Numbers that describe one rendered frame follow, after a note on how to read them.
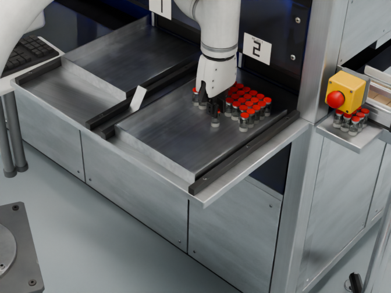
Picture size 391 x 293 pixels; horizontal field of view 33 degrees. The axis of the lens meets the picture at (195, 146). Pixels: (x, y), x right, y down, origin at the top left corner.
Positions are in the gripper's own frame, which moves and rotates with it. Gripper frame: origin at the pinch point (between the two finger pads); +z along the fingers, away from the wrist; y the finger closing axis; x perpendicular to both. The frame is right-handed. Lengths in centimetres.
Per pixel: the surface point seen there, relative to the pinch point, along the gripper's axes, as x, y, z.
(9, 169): -93, 6, 71
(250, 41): -3.8, -17.1, -9.4
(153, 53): -35.0, -13.7, 5.5
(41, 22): -82, -9, 11
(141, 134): -10.6, 15.1, 5.6
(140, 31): -47, -20, 6
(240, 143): 11.4, 4.6, 2.5
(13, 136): -93, 2, 58
